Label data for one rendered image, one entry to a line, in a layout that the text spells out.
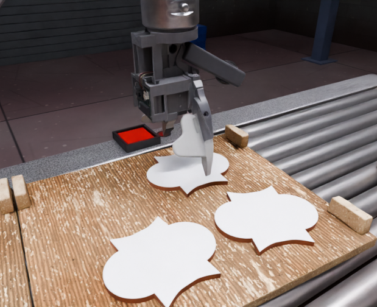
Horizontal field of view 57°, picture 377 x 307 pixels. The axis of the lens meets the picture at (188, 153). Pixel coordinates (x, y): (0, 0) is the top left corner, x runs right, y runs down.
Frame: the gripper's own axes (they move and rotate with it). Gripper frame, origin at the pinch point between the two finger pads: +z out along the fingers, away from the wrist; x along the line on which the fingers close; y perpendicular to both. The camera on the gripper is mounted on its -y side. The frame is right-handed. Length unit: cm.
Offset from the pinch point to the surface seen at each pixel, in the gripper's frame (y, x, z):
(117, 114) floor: -55, -242, 98
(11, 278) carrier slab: 28.3, 10.2, 3.0
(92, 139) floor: -23, -205, 98
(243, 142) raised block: -13.2, -2.4, 2.6
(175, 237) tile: 9.3, 13.8, 2.6
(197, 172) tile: -0.7, 1.9, 2.8
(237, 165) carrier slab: -8.5, 2.3, 3.9
